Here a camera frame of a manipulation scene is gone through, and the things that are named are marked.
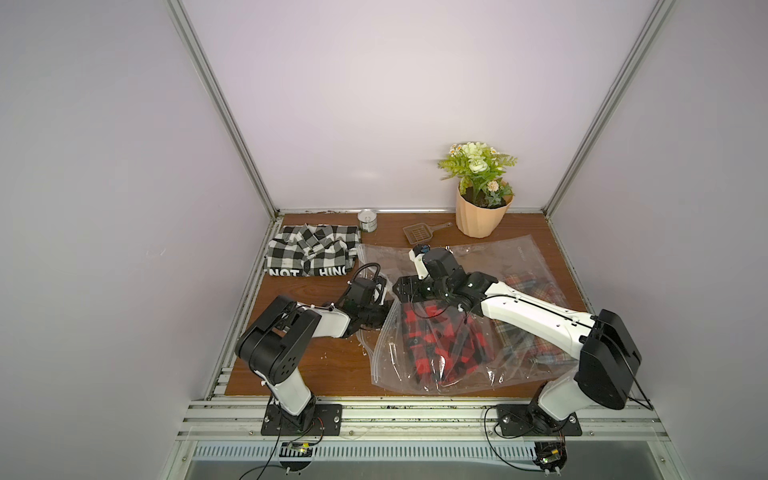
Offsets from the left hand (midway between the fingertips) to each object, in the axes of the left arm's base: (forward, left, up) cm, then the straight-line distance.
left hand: (409, 315), depth 88 cm
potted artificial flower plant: (+41, -28, +10) cm, 51 cm away
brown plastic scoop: (+36, -6, -3) cm, 37 cm away
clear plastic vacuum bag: (+26, -33, -4) cm, 42 cm away
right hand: (+5, +2, +15) cm, 16 cm away
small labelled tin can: (+37, +15, +3) cm, 40 cm away
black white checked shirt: (+26, +35, -2) cm, 43 cm away
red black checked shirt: (-8, -10, 0) cm, 13 cm away
